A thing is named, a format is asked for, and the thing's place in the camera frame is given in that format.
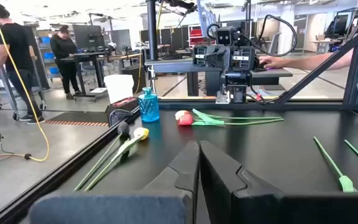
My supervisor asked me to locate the red tulip on table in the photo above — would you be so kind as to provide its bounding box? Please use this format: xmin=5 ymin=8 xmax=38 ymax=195
xmin=175 ymin=108 xmax=283 ymax=123

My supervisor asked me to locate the black case red lining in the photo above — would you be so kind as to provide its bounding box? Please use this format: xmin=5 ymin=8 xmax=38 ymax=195
xmin=105 ymin=96 xmax=140 ymax=127

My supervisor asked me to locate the blue glass vase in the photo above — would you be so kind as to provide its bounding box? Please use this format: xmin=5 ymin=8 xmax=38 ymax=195
xmin=138 ymin=86 xmax=160 ymax=123

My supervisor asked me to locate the red storage rack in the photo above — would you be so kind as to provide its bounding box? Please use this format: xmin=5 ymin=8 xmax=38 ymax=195
xmin=188 ymin=26 xmax=203 ymax=47

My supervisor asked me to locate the black rolling panel board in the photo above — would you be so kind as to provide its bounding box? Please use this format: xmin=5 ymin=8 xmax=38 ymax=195
xmin=0 ymin=24 xmax=51 ymax=91

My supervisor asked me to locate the person's forearm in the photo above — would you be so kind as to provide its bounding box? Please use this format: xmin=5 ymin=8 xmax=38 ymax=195
xmin=286 ymin=46 xmax=358 ymax=71

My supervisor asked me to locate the person's hand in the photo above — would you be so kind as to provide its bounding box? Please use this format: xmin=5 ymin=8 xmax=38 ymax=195
xmin=259 ymin=55 xmax=287 ymax=70

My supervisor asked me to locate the orange artificial tulip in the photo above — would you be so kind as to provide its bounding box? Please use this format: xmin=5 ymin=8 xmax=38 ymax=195
xmin=178 ymin=112 xmax=285 ymax=127

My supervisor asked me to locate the black diagonal frame strut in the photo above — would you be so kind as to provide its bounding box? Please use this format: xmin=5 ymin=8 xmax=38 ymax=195
xmin=275 ymin=34 xmax=358 ymax=105

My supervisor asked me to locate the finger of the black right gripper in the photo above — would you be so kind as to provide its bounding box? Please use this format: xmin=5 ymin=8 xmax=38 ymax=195
xmin=206 ymin=47 xmax=225 ymax=68
xmin=224 ymin=46 xmax=236 ymax=69

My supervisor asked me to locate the black-headed artificial flower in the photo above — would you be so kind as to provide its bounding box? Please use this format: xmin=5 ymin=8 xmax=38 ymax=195
xmin=74 ymin=121 xmax=131 ymax=192

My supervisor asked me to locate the black computer monitor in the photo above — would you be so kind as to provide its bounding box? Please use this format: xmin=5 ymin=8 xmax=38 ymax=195
xmin=72 ymin=24 xmax=105 ymax=52

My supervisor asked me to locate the black table edge rail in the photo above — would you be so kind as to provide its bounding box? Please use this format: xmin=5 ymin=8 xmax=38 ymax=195
xmin=0 ymin=105 xmax=141 ymax=224

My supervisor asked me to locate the person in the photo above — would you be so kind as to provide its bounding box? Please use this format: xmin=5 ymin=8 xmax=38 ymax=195
xmin=0 ymin=2 xmax=46 ymax=125
xmin=50 ymin=24 xmax=82 ymax=100

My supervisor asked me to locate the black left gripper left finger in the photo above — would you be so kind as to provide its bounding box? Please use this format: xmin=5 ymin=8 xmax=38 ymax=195
xmin=29 ymin=140 xmax=200 ymax=224

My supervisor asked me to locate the black floor mat orange stripe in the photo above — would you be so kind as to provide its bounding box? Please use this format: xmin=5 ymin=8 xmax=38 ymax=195
xmin=44 ymin=111 xmax=110 ymax=128

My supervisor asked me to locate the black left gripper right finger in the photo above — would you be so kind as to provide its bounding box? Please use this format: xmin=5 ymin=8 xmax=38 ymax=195
xmin=199 ymin=140 xmax=358 ymax=224

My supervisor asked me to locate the white bag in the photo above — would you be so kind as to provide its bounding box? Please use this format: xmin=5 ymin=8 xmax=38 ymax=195
xmin=103 ymin=73 xmax=135 ymax=104

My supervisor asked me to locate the yellow artificial tulip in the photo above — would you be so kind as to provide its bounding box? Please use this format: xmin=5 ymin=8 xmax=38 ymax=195
xmin=84 ymin=127 xmax=150 ymax=192

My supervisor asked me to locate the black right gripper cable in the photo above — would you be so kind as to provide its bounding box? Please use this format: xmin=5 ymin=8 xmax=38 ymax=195
xmin=206 ymin=14 xmax=298 ymax=58

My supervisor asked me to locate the long yellow cable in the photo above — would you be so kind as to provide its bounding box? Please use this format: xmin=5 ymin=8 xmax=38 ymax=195
xmin=0 ymin=2 xmax=50 ymax=162

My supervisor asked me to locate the black standing desk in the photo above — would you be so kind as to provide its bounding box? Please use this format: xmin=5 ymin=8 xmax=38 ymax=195
xmin=60 ymin=51 xmax=142 ymax=102

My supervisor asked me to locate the black round frame post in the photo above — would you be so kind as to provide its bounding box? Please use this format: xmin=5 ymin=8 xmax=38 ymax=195
xmin=146 ymin=0 xmax=158 ymax=62

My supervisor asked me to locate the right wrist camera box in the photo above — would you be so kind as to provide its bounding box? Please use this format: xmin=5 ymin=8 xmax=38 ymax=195
xmin=215 ymin=26 xmax=233 ymax=47

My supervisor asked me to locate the dark purple tulip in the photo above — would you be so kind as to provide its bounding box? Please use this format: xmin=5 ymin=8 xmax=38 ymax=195
xmin=313 ymin=136 xmax=358 ymax=193

